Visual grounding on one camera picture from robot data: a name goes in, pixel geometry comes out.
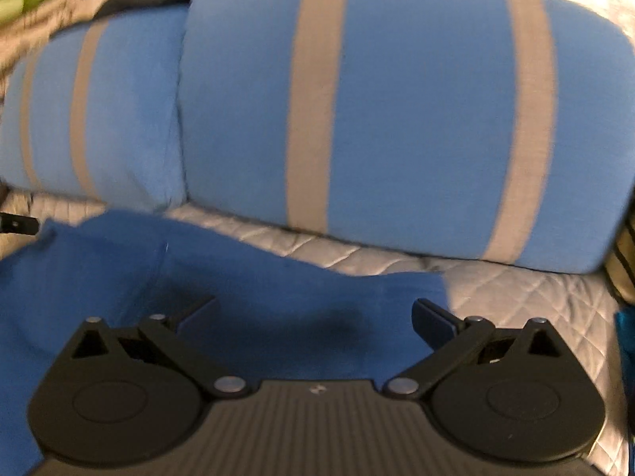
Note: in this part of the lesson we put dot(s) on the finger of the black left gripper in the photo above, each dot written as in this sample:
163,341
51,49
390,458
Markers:
18,224

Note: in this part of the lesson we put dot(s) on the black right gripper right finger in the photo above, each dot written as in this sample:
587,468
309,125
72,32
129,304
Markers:
509,395

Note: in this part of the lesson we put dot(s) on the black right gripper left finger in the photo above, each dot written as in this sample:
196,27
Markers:
121,396

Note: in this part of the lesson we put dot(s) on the blue fleece zip jacket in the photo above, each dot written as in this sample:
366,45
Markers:
259,315

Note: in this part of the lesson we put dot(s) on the grey quilted bedspread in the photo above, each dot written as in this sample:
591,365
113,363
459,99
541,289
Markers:
581,307

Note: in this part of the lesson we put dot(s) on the blue pillow near green sheet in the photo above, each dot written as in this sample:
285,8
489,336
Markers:
93,114

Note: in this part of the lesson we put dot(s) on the cream fringed throw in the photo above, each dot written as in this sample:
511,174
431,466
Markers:
33,30

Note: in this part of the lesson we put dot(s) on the blue pillow near teddy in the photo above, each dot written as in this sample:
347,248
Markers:
500,130

